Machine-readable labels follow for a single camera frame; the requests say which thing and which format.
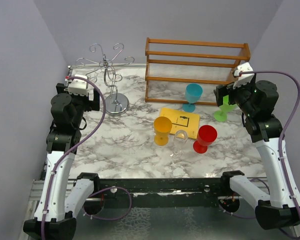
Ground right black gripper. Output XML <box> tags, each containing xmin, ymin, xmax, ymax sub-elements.
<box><xmin>214</xmin><ymin>78</ymin><xmax>257</xmax><ymax>116</ymax></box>

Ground green plastic wine glass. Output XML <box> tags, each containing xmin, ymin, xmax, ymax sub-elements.
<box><xmin>213</xmin><ymin>95</ymin><xmax>236</xmax><ymax>122</ymax></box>

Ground blue plastic wine glass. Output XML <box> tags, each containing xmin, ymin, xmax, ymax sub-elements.
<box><xmin>182</xmin><ymin>83</ymin><xmax>203</xmax><ymax>113</ymax></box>

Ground orange plastic wine glass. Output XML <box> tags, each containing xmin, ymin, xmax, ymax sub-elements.
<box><xmin>153</xmin><ymin>116</ymin><xmax>172</xmax><ymax>146</ymax></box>

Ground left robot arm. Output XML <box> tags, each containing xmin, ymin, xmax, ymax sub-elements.
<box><xmin>23</xmin><ymin>83</ymin><xmax>105</xmax><ymax>240</ymax></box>

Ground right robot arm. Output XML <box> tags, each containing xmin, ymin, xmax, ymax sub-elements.
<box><xmin>213</xmin><ymin>80</ymin><xmax>300</xmax><ymax>230</ymax></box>

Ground chrome wine glass rack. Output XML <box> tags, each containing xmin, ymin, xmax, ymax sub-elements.
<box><xmin>75</xmin><ymin>43</ymin><xmax>129</xmax><ymax>116</ymax></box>

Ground clear small glass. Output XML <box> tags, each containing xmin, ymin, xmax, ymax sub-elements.
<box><xmin>224</xmin><ymin>135</ymin><xmax>238</xmax><ymax>151</ymax></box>

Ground red plastic wine glass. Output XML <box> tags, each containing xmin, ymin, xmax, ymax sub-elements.
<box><xmin>193</xmin><ymin>125</ymin><xmax>218</xmax><ymax>154</ymax></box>

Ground wooden shelf rack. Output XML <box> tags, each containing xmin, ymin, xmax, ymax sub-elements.
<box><xmin>144</xmin><ymin>37</ymin><xmax>251</xmax><ymax>104</ymax></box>

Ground yellow book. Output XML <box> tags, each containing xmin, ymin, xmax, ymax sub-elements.
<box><xmin>159</xmin><ymin>107</ymin><xmax>200</xmax><ymax>140</ymax></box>

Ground clear champagne flute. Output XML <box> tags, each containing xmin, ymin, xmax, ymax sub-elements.
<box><xmin>170</xmin><ymin>130</ymin><xmax>188</xmax><ymax>160</ymax></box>

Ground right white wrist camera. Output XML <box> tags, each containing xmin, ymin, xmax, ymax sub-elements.
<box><xmin>232</xmin><ymin>62</ymin><xmax>255</xmax><ymax>89</ymax></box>

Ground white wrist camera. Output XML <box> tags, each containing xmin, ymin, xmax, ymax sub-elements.
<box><xmin>65</xmin><ymin>74</ymin><xmax>89</xmax><ymax>96</ymax></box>
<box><xmin>232</xmin><ymin>62</ymin><xmax>255</xmax><ymax>89</ymax></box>

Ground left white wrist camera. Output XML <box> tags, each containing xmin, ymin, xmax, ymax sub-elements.
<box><xmin>65</xmin><ymin>74</ymin><xmax>89</xmax><ymax>96</ymax></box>

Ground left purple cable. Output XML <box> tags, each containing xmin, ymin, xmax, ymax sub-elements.
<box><xmin>40</xmin><ymin>76</ymin><xmax>133</xmax><ymax>240</ymax></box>

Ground purple cable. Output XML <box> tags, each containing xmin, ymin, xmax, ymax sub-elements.
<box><xmin>219</xmin><ymin>70</ymin><xmax>300</xmax><ymax>240</ymax></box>
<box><xmin>40</xmin><ymin>76</ymin><xmax>133</xmax><ymax>240</ymax></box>

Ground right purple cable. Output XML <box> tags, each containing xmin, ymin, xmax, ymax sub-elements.
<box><xmin>219</xmin><ymin>70</ymin><xmax>300</xmax><ymax>240</ymax></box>

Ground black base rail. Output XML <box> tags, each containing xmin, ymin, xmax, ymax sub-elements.
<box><xmin>72</xmin><ymin>172</ymin><xmax>251</xmax><ymax>209</ymax></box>

